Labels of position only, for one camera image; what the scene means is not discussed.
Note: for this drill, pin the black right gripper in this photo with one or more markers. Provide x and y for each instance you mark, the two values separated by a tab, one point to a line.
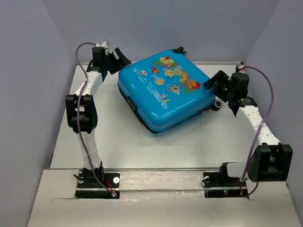
219	77

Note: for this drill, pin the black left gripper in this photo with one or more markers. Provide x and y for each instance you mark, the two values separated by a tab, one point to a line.
122	62

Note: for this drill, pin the blue hard-shell suitcase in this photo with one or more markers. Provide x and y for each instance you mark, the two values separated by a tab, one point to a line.
166	90

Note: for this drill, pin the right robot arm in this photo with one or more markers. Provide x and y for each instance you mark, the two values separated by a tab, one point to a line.
268	160

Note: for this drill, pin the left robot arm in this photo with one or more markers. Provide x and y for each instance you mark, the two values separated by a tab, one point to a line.
81	111

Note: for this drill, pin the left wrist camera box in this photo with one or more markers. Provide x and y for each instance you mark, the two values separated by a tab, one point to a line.
104	44

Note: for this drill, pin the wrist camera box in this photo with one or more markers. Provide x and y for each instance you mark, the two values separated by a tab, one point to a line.
240	67
104	44

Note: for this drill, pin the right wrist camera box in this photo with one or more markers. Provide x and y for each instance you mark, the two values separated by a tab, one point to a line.
240	67

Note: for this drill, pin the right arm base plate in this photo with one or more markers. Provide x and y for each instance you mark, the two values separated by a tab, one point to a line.
218	186

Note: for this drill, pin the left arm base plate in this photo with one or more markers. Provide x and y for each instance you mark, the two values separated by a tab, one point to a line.
89	188

